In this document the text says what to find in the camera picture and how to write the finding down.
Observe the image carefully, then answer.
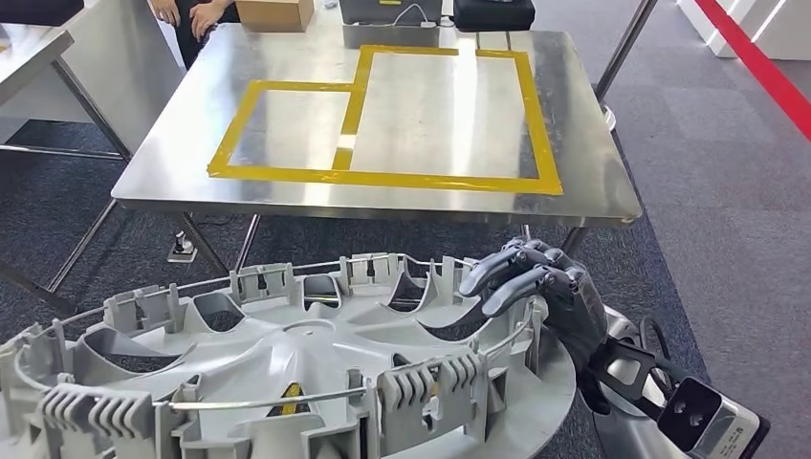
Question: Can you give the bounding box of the black carrying case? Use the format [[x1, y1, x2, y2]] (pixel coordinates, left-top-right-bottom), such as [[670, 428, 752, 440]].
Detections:
[[452, 0, 537, 33]]

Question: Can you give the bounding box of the stainless steel workbench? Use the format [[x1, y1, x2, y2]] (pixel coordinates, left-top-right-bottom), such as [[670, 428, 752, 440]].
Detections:
[[44, 24, 645, 299]]

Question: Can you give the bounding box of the steel side table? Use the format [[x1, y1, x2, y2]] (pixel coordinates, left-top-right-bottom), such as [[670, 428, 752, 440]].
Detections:
[[0, 22, 134, 163]]

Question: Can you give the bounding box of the white charger cable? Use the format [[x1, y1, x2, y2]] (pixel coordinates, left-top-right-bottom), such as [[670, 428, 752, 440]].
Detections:
[[351, 3, 438, 30]]

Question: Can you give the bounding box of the grey laptop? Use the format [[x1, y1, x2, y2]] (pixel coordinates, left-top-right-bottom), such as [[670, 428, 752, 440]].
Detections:
[[339, 0, 445, 28]]

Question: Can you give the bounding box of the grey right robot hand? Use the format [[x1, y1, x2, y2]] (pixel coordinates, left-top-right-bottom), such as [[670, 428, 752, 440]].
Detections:
[[459, 237, 613, 376]]

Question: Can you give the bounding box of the red barrier belt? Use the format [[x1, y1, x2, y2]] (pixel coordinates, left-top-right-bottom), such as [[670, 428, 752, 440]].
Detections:
[[693, 0, 811, 142]]

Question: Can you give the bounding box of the person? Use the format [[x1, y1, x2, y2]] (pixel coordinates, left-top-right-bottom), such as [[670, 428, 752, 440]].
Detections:
[[146, 0, 241, 71]]

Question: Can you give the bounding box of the white display plinth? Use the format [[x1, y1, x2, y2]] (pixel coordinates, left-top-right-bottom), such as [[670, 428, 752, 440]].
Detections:
[[676, 0, 756, 58], [750, 0, 811, 63]]

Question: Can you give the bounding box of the floor power socket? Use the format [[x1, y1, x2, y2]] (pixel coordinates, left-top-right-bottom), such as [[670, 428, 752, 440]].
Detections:
[[166, 230, 199, 265]]

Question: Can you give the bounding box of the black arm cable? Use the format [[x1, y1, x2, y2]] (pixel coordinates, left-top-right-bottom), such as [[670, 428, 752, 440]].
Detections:
[[636, 317, 673, 394]]

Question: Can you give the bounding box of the white cabinet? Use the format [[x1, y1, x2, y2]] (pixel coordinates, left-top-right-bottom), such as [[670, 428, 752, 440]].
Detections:
[[59, 0, 186, 153]]

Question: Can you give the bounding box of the chrome barrier stanchion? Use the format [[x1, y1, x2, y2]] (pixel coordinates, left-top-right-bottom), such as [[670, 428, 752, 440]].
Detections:
[[594, 0, 660, 132]]

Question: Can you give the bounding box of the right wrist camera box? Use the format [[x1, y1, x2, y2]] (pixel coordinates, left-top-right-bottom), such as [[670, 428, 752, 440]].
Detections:
[[657, 377, 773, 459]]

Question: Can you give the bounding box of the grey plastic wheel cover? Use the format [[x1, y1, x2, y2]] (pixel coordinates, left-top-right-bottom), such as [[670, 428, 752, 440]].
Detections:
[[0, 251, 578, 459]]

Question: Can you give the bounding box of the white table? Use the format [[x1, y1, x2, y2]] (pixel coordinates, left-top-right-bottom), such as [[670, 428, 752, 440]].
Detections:
[[313, 0, 457, 30]]

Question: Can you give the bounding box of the brown cardboard box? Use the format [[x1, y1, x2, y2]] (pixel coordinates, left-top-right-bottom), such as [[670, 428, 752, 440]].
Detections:
[[234, 0, 317, 33]]

